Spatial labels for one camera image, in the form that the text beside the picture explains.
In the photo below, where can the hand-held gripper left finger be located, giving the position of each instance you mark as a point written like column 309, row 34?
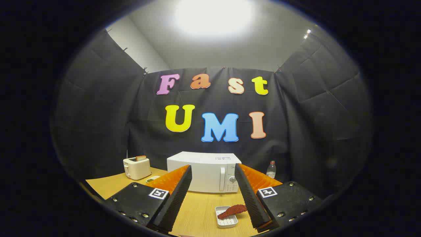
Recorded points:
column 177, row 200

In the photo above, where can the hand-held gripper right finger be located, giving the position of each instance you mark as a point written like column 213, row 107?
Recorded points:
column 251, row 200

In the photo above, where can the reddish brown meat piece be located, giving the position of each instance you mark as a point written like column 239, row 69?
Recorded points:
column 232, row 210

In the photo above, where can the white toaster oven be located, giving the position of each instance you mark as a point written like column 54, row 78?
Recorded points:
column 204, row 171

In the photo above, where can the cream white bread toaster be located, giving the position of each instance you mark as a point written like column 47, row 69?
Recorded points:
column 136, row 169

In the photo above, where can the small white ribbed tray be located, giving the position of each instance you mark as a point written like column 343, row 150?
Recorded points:
column 227, row 223

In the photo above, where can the white divided bean dish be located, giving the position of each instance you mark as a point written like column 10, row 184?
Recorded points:
column 152, row 179

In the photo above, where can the clear bottle with red label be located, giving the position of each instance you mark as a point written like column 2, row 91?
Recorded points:
column 271, row 171

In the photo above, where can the bread slice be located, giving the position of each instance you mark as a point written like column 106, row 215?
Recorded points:
column 141, row 158

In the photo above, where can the bright ceiling light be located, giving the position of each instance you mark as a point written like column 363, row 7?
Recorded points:
column 213, row 14

